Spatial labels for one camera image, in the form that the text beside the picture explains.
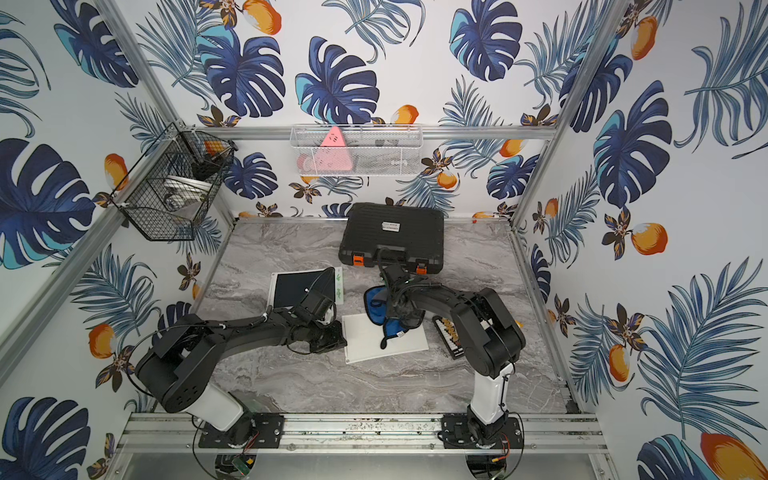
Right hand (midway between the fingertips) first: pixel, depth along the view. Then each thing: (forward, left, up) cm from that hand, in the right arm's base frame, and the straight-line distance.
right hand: (399, 313), depth 96 cm
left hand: (-11, +16, +1) cm, 19 cm away
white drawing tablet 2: (+8, +38, +1) cm, 39 cm away
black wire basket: (+17, +61, +37) cm, 73 cm away
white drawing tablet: (-9, +11, -1) cm, 14 cm away
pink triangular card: (+34, +21, +36) cm, 53 cm away
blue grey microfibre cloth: (+3, +7, +3) cm, 8 cm away
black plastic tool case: (+28, -4, +7) cm, 29 cm away
